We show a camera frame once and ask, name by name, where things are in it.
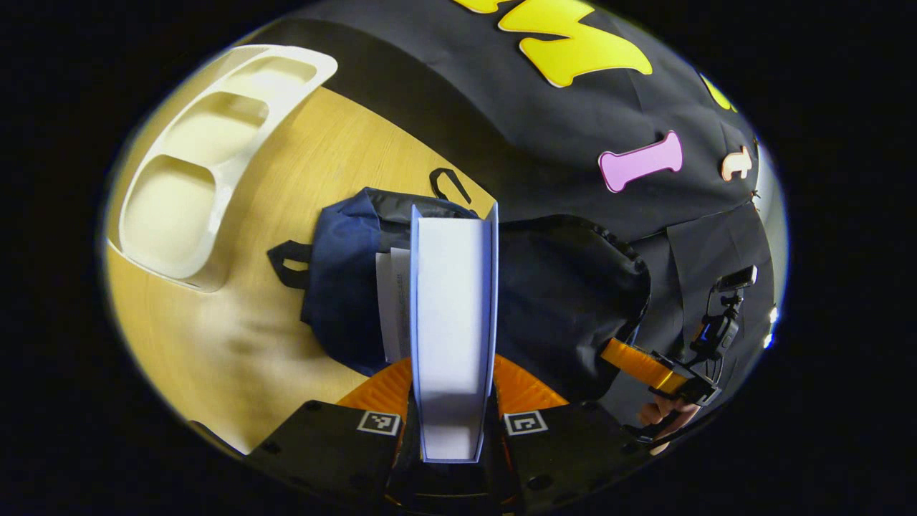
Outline white bookshelf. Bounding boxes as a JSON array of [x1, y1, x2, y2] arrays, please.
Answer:
[[117, 43, 339, 293]]

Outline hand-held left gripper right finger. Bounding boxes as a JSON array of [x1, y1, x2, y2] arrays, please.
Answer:
[[491, 353, 649, 506]]

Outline blue schoolbag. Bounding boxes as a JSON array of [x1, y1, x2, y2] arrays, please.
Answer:
[[267, 167, 653, 403]]

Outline white book with printed cover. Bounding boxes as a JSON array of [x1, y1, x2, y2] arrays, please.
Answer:
[[375, 247, 413, 364]]

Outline thick blue-edged book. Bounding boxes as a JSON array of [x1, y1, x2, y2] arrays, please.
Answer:
[[408, 202, 500, 464]]

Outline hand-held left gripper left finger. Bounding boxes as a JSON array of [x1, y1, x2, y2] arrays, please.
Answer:
[[246, 356, 418, 506]]

